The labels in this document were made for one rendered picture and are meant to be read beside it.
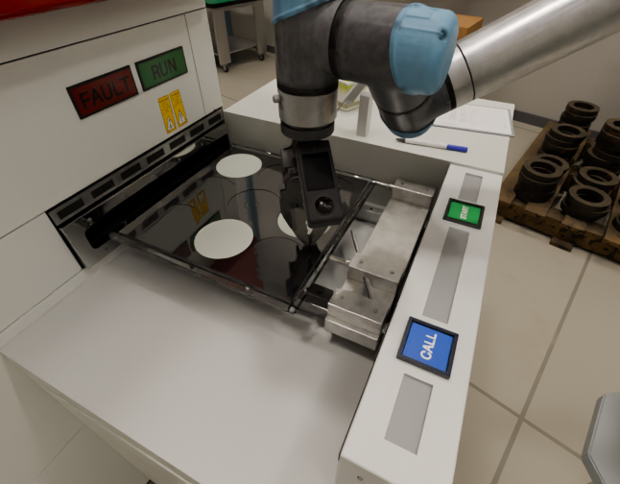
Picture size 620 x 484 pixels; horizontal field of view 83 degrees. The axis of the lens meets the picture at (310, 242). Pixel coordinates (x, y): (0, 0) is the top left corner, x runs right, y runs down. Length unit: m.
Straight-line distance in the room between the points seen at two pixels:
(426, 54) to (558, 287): 1.79
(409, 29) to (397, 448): 0.37
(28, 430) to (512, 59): 0.94
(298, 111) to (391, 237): 0.31
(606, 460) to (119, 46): 0.90
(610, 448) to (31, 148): 0.86
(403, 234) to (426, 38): 0.38
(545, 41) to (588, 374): 1.47
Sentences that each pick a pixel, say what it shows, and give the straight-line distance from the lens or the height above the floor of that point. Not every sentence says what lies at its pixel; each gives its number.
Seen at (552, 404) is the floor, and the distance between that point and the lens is 1.67.
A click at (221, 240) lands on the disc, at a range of 0.62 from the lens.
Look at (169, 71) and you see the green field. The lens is 0.78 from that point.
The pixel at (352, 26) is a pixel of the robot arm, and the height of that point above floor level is 1.23.
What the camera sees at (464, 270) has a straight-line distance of 0.51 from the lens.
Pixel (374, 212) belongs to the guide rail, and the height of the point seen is 0.85.
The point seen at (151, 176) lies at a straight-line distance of 0.76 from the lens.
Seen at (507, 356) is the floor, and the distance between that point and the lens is 1.69.
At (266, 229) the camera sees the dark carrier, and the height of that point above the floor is 0.90.
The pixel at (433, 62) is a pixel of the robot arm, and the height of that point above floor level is 1.21.
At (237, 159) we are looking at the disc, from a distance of 0.83.
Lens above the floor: 1.31
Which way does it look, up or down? 43 degrees down
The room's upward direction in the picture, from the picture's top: straight up
